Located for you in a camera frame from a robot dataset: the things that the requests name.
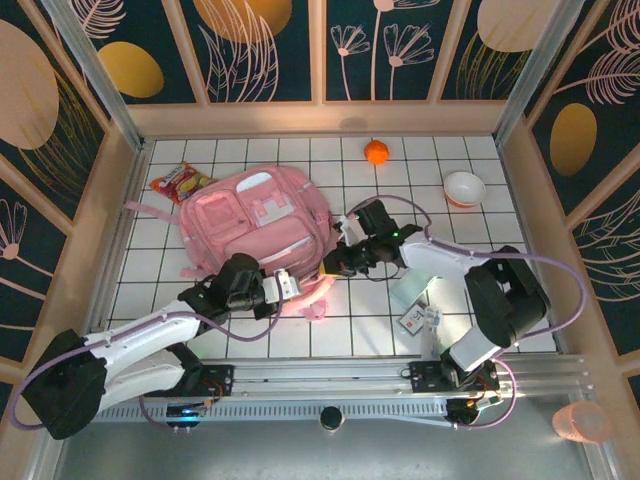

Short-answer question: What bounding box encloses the pink student backpack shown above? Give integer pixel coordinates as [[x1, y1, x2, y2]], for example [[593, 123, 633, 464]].
[[124, 164, 336, 321]]

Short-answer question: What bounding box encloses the white red card pack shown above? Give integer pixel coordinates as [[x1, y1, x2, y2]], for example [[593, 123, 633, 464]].
[[398, 302, 429, 337]]

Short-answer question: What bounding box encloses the clear toothbrush pack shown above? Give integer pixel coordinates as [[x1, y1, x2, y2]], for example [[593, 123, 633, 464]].
[[422, 307, 446, 359]]

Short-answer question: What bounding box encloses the orange fruit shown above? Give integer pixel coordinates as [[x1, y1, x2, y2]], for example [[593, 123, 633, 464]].
[[363, 139, 391, 166]]

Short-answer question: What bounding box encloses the white orange bowl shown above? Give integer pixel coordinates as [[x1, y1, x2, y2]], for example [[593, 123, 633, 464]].
[[443, 170, 487, 210]]

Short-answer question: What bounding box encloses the orange snack packet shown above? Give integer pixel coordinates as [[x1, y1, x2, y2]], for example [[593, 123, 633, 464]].
[[148, 160, 220, 205]]

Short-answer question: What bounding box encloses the left control board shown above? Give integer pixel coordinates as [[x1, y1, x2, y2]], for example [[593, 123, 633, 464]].
[[166, 398, 215, 431]]

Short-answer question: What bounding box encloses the control board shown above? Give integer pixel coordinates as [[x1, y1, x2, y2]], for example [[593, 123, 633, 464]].
[[166, 398, 215, 431], [446, 392, 504, 429]]

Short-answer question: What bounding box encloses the black round knob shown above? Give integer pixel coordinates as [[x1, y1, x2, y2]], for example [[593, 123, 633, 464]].
[[319, 405, 346, 431]]

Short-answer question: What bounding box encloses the grey metal tray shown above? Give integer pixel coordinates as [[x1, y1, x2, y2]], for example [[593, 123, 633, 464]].
[[29, 394, 616, 480]]

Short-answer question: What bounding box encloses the right control board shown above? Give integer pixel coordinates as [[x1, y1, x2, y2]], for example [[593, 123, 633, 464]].
[[446, 392, 504, 429]]

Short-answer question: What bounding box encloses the translucent pink cup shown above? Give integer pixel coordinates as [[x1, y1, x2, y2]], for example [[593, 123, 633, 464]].
[[552, 399, 614, 444]]

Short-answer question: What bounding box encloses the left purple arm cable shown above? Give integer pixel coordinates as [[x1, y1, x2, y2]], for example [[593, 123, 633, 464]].
[[9, 294, 286, 431]]

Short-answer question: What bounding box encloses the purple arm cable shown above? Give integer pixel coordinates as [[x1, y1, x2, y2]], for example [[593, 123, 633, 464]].
[[9, 294, 286, 431], [349, 194, 587, 432]]

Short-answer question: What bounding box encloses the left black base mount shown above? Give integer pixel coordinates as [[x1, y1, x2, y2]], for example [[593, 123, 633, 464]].
[[143, 363, 236, 399]]

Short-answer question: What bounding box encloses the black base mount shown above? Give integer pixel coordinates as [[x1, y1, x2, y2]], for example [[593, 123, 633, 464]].
[[143, 363, 236, 399], [408, 358, 501, 396]]

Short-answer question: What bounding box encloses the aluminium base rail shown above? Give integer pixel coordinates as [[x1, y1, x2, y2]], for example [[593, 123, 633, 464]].
[[49, 352, 599, 401]]

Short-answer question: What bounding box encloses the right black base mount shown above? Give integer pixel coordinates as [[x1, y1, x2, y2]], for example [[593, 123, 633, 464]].
[[408, 358, 501, 396]]

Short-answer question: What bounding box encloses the slotted metal cable duct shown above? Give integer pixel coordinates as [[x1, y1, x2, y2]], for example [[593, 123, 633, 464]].
[[94, 403, 451, 429]]

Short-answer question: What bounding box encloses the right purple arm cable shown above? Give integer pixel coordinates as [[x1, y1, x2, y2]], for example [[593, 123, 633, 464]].
[[349, 194, 587, 432]]

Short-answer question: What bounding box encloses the aluminium corner post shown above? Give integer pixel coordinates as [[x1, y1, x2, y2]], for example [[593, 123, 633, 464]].
[[492, 0, 584, 146], [39, 0, 147, 151]]

